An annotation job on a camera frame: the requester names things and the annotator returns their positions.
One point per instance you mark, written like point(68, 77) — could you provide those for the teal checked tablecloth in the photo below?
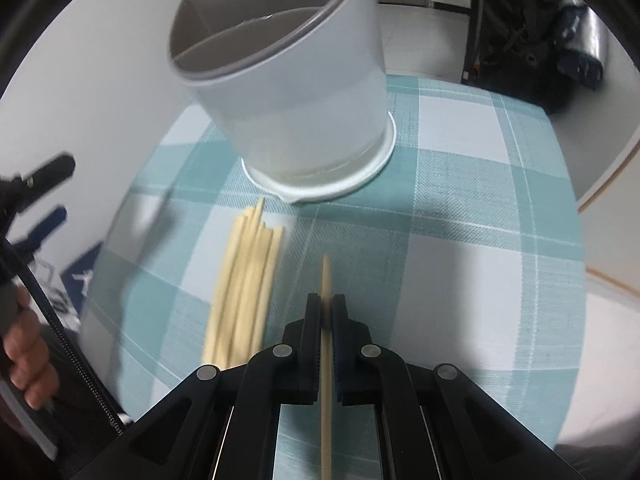
point(450, 210)

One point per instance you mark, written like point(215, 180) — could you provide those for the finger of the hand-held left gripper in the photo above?
point(47, 225)
point(50, 172)

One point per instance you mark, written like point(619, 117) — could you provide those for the silver padded jacket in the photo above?
point(582, 40)

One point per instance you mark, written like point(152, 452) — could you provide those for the person's left hand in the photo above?
point(27, 360)

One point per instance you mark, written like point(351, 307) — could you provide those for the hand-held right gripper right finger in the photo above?
point(340, 340)

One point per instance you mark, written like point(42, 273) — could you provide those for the wooden chopstick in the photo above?
point(326, 280)

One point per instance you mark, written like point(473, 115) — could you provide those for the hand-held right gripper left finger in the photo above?
point(314, 320)

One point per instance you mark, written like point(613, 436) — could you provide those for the white panel with wooden trim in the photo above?
point(615, 220)

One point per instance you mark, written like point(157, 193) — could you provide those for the white divided utensil holder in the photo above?
point(300, 110)

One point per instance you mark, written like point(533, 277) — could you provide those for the blue plastic bag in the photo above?
point(85, 275)

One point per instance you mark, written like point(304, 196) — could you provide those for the black hanging clothes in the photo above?
point(520, 20)

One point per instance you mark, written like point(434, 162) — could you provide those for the pile of wooden chopsticks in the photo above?
point(245, 285)

